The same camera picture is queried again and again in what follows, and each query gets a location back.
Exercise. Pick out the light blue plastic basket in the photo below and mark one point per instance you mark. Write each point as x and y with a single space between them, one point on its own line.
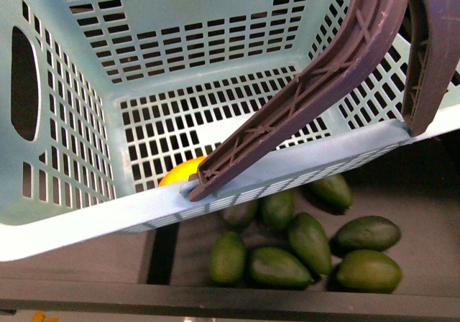
101 98

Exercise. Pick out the brown basket handle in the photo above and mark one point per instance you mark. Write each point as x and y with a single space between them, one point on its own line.
434 55
362 41

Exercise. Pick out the green avocado eight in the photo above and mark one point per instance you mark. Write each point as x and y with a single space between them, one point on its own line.
240 215

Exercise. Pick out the green avocado six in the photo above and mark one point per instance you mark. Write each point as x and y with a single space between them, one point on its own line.
277 210

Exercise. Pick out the green avocado one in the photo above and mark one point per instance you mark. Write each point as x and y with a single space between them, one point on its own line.
228 256

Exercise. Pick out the green avocado seven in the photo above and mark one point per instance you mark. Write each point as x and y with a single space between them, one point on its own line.
333 190

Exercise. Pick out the green avocado three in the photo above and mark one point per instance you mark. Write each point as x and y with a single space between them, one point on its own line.
309 241

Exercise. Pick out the green avocado two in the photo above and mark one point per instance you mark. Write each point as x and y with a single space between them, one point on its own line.
277 268

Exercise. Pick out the black avocado tray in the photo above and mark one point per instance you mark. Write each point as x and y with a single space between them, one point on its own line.
393 256

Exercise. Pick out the green avocado five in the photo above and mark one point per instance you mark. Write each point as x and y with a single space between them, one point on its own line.
368 232

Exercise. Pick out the green avocado four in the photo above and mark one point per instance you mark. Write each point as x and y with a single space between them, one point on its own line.
368 271

